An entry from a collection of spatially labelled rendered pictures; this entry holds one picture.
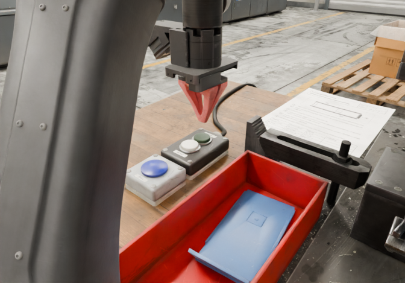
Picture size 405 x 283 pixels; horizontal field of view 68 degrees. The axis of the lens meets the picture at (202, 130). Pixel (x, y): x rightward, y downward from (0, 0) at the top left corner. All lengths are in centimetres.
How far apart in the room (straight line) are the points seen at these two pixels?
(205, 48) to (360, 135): 38
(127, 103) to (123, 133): 2
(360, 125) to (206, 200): 43
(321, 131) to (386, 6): 921
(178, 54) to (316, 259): 32
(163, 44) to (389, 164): 35
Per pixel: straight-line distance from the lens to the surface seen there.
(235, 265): 37
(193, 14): 43
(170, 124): 64
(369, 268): 42
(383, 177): 41
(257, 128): 47
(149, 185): 43
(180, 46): 45
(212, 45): 44
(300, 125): 67
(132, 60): 16
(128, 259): 33
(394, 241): 33
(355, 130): 69
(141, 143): 58
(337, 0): 1019
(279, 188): 45
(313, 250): 41
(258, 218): 41
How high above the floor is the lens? 120
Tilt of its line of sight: 29 degrees down
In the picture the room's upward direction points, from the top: straight up
